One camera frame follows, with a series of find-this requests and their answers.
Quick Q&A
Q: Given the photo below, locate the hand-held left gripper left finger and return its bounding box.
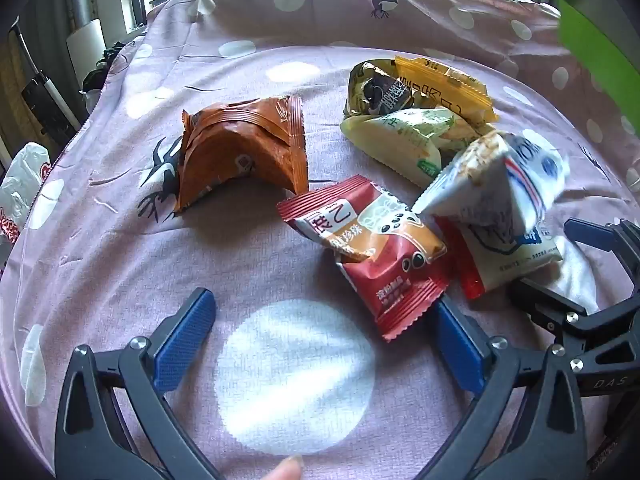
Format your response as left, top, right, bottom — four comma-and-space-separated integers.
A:
54, 287, 223, 480

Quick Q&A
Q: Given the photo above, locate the dark gold snack packet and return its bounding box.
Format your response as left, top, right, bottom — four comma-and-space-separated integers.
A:
342, 60, 416, 118

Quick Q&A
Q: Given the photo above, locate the yellow-orange snack packet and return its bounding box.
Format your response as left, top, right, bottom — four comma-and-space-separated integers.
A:
392, 55, 501, 126

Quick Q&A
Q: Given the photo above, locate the cream snack packet red edge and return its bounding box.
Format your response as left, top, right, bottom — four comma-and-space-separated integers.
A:
434, 215, 563, 301

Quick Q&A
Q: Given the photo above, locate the long-handled cleaning tool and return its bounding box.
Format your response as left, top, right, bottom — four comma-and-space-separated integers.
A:
15, 25, 83, 131

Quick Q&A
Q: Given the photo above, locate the orange-brown snack packet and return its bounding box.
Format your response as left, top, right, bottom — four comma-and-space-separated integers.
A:
172, 95, 310, 213

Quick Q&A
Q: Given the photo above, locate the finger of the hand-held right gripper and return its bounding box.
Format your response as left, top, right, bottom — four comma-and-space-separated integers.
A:
564, 217, 640, 311
509, 278, 601, 356

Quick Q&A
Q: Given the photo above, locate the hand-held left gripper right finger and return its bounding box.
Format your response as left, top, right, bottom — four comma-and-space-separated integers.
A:
420, 299, 588, 480

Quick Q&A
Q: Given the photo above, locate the pink polka-dot blanket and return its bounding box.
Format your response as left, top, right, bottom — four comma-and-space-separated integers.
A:
0, 0, 640, 480

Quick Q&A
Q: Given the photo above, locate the cream and green snack packet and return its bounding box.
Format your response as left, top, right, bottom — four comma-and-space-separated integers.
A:
340, 108, 488, 188

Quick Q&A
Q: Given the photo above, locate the black cloth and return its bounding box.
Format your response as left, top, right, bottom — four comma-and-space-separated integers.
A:
80, 42, 126, 106

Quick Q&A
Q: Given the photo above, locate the white plastic bag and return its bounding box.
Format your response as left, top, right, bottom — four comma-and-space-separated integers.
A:
0, 142, 53, 261

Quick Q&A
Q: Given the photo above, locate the green cardboard box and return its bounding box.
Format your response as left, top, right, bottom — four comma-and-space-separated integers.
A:
555, 0, 640, 138

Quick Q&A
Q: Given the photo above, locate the white and blue snack packet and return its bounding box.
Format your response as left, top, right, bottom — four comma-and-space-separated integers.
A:
411, 129, 571, 236

